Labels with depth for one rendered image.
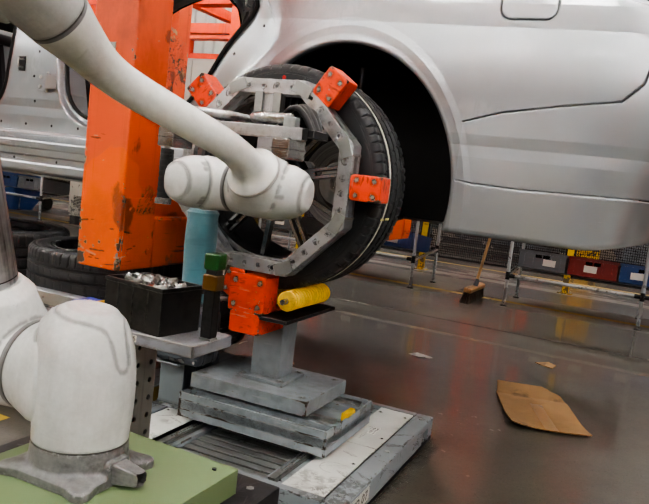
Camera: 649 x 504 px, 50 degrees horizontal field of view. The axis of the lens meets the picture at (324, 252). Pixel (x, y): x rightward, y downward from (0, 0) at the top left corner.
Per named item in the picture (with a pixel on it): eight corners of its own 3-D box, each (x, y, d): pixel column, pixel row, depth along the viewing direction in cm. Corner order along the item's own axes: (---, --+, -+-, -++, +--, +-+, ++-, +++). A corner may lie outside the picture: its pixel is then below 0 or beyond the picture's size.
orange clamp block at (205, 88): (231, 98, 206) (215, 76, 208) (217, 94, 199) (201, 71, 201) (216, 114, 209) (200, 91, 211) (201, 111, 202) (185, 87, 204)
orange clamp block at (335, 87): (338, 111, 193) (359, 85, 190) (327, 107, 185) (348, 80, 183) (321, 95, 194) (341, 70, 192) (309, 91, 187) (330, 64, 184)
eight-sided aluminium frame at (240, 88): (346, 285, 193) (370, 87, 187) (336, 287, 187) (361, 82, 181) (184, 255, 215) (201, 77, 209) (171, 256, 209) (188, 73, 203)
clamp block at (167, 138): (192, 149, 189) (194, 130, 188) (172, 146, 180) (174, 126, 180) (177, 148, 191) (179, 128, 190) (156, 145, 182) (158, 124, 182)
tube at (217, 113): (262, 130, 195) (266, 91, 194) (225, 121, 177) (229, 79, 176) (209, 125, 202) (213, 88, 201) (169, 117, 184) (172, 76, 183)
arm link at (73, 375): (82, 465, 104) (94, 322, 101) (-5, 433, 111) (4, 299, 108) (151, 433, 118) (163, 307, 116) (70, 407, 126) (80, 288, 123)
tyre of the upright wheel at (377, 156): (298, 323, 228) (451, 190, 205) (263, 334, 207) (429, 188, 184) (188, 172, 243) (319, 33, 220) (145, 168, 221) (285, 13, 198)
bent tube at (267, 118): (326, 135, 187) (331, 96, 186) (294, 127, 169) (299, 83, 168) (269, 130, 194) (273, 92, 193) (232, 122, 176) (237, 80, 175)
